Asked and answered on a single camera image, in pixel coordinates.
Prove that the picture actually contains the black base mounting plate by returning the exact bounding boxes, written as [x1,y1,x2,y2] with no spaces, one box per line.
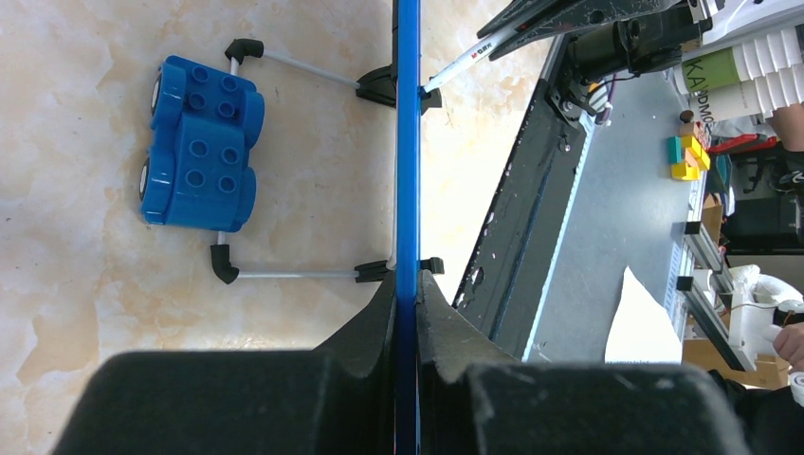
[453,34,598,362]

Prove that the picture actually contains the white green paper cups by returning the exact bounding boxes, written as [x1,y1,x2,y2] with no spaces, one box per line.
[671,25,803,123]

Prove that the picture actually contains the bystander forearm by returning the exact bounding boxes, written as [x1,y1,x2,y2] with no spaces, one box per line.
[770,103,804,153]

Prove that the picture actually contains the blue framed whiteboard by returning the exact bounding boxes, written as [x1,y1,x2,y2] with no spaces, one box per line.
[394,1,421,454]

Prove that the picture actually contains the blue white marker pen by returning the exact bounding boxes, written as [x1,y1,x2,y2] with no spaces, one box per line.
[422,26,518,94]

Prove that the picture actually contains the white printed paper sheet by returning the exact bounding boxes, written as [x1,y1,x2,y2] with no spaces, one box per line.
[604,267,683,364]

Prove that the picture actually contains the bystander hand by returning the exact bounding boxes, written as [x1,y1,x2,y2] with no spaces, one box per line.
[773,322,804,372]

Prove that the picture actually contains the blue toy car block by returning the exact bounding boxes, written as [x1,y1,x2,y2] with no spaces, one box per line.
[140,55,265,232]

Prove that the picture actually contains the metal wire whiteboard stand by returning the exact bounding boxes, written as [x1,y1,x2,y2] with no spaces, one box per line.
[210,38,398,285]

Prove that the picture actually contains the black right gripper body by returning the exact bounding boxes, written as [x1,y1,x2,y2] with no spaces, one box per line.
[477,0,691,62]

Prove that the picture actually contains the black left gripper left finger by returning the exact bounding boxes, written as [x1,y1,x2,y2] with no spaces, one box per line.
[55,276,396,454]

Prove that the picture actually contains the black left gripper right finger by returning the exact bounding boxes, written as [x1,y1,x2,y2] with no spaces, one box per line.
[415,271,749,454]

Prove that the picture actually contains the black whiteboard foot clip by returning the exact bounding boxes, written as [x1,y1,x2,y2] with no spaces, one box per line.
[420,88,442,116]
[420,257,445,275]

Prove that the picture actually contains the yellow orange toy blocks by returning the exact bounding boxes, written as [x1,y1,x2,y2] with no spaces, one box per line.
[666,121,711,181]

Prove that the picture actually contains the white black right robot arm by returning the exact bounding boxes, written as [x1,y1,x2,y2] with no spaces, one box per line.
[477,1,803,82]

